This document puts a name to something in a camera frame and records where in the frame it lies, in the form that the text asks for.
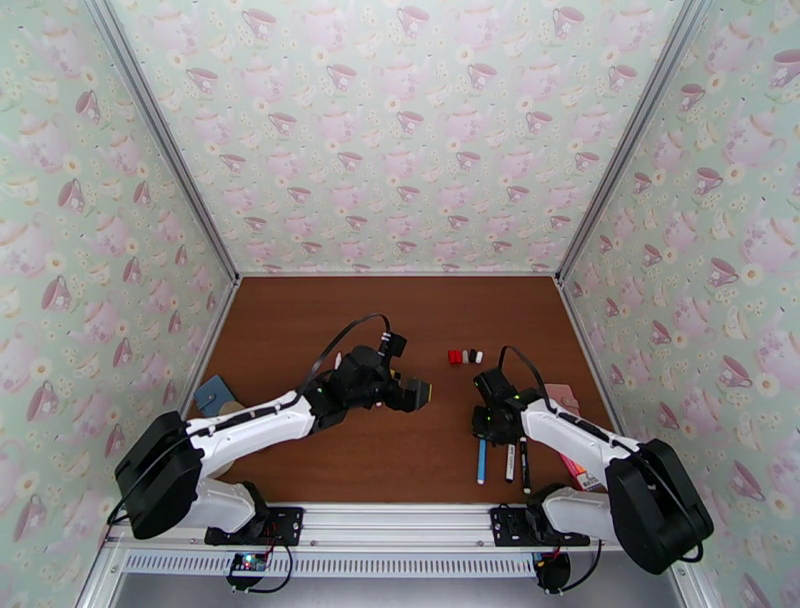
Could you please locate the pink card holder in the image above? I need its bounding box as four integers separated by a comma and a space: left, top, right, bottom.
542, 382, 583, 417

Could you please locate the small circuit board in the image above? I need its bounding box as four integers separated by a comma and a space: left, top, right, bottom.
227, 551, 271, 578

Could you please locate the aluminium corner post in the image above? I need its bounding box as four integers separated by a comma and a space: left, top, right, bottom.
84, 0, 242, 286
554, 0, 714, 286

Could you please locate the white slotted cable duct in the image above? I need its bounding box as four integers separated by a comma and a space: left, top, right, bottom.
118, 549, 545, 579

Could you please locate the black round connector housing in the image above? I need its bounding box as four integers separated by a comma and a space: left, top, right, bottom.
534, 551, 573, 595

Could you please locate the colourful pen pack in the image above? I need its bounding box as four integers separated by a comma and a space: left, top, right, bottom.
559, 452, 606, 492

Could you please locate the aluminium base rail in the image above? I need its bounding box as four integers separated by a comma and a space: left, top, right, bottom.
106, 502, 695, 553

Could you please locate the blue card holder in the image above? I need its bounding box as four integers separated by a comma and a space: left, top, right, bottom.
192, 374, 239, 417

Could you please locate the black base cable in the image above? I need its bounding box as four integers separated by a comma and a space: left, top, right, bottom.
227, 543, 296, 595
559, 538, 604, 594

